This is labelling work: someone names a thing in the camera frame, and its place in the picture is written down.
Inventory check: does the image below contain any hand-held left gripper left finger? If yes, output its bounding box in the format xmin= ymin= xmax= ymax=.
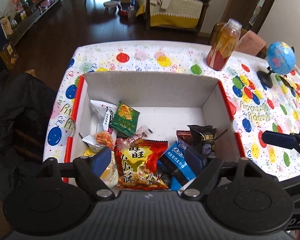
xmin=38 ymin=146 xmax=115 ymax=202

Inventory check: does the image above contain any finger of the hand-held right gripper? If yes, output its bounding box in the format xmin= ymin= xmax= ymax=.
xmin=262 ymin=129 xmax=300 ymax=163

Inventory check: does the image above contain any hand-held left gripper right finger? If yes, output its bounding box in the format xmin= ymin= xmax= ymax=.
xmin=177 ymin=146 xmax=265 ymax=202

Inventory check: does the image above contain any yellow snack packet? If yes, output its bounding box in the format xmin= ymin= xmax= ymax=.
xmin=83 ymin=147 xmax=100 ymax=158

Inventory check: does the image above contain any round pastry clear packet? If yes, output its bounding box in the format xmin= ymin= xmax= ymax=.
xmin=100 ymin=151 xmax=119 ymax=188

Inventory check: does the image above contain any blue biscuit packet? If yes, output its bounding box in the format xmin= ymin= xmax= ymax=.
xmin=157 ymin=141 xmax=203 ymax=192

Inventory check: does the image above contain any black snack packet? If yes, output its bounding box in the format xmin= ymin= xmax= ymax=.
xmin=187 ymin=124 xmax=217 ymax=158

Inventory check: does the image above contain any red candy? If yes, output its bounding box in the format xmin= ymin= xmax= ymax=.
xmin=122 ymin=134 xmax=143 ymax=148

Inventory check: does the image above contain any red rice cracker packet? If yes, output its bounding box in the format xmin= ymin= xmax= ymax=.
xmin=114 ymin=137 xmax=169 ymax=190

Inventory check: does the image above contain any white snack packet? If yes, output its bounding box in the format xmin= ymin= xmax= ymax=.
xmin=90 ymin=99 xmax=118 ymax=134

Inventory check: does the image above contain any red cardboard box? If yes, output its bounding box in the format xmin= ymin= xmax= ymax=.
xmin=62 ymin=71 xmax=246 ymax=193

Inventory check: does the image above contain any dark green snack packet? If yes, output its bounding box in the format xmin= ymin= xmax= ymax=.
xmin=280 ymin=76 xmax=299 ymax=92

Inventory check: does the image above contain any blue desk globe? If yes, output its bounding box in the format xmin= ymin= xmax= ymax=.
xmin=257 ymin=42 xmax=296 ymax=88

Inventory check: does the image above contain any black jacket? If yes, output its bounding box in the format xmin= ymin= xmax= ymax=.
xmin=0 ymin=72 xmax=58 ymax=200

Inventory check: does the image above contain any pink towel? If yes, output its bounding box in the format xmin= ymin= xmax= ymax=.
xmin=236 ymin=30 xmax=266 ymax=57

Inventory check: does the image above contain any balloon print tablecloth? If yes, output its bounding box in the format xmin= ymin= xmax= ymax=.
xmin=43 ymin=42 xmax=300 ymax=183

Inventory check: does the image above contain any orange juice bottle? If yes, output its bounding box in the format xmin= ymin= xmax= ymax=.
xmin=206 ymin=18 xmax=243 ymax=71

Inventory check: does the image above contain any wooden dining chair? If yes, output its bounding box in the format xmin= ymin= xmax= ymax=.
xmin=208 ymin=22 xmax=267 ymax=57

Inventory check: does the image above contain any brown paper bag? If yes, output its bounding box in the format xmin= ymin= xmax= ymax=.
xmin=0 ymin=42 xmax=20 ymax=70

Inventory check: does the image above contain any brown wooden door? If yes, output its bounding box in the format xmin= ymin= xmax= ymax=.
xmin=217 ymin=0 xmax=284 ymax=34

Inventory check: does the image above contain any sofa with cream cover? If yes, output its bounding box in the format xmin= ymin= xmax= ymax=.
xmin=136 ymin=0 xmax=210 ymax=34

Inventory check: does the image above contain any red toy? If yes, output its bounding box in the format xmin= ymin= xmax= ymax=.
xmin=118 ymin=2 xmax=130 ymax=17

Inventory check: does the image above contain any small round stool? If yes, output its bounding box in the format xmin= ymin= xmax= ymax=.
xmin=103 ymin=1 xmax=118 ymax=14

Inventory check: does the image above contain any low television stand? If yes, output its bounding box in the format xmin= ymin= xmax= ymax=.
xmin=6 ymin=0 xmax=64 ymax=47

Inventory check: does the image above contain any beige gift bag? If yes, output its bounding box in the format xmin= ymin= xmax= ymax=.
xmin=0 ymin=16 xmax=14 ymax=37

